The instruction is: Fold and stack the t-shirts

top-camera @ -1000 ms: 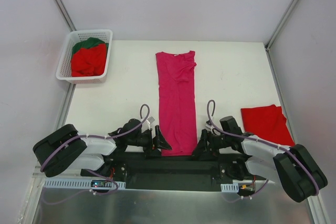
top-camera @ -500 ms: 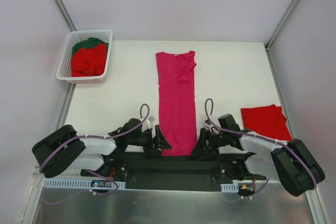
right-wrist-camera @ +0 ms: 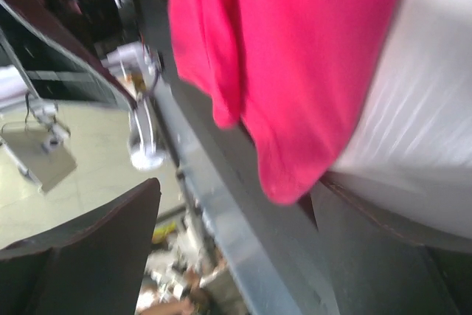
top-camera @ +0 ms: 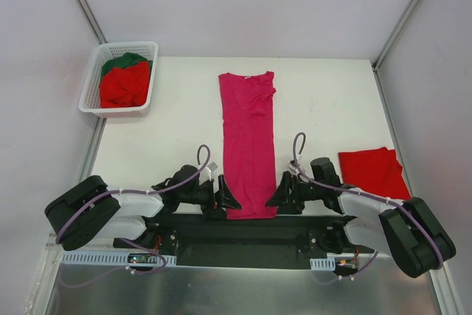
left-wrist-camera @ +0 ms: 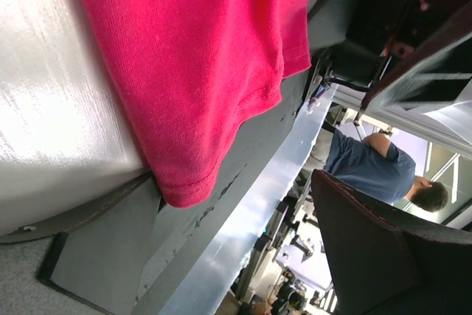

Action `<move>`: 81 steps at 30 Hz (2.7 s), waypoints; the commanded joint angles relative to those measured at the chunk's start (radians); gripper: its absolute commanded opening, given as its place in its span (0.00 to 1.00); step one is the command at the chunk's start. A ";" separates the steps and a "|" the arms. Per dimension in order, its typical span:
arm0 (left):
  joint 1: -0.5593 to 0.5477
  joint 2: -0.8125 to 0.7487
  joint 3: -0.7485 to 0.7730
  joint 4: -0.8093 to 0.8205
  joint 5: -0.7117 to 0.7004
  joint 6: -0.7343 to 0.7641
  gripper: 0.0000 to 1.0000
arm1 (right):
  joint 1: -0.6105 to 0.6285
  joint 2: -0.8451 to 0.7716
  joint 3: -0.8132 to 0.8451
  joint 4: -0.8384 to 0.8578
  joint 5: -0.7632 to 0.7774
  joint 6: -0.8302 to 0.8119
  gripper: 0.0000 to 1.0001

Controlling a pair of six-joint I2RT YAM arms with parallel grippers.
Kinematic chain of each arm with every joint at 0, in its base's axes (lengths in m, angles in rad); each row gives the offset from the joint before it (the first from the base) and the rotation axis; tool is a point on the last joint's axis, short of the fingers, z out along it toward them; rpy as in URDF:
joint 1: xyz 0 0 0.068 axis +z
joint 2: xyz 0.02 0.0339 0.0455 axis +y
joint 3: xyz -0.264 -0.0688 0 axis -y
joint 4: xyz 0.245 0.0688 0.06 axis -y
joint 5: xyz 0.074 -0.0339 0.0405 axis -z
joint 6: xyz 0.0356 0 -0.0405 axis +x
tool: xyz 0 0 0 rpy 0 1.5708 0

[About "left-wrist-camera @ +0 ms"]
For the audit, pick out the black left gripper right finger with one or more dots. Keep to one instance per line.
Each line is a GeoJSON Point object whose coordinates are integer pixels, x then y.
{"type": "Point", "coordinates": [383, 260]}

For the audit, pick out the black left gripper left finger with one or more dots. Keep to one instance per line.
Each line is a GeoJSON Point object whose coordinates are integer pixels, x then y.
{"type": "Point", "coordinates": [95, 268]}

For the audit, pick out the pink t shirt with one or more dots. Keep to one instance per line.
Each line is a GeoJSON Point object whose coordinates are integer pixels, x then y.
{"type": "Point", "coordinates": [189, 73]}

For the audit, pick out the person in blue shirt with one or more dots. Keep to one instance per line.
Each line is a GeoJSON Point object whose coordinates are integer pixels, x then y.
{"type": "Point", "coordinates": [376, 167]}

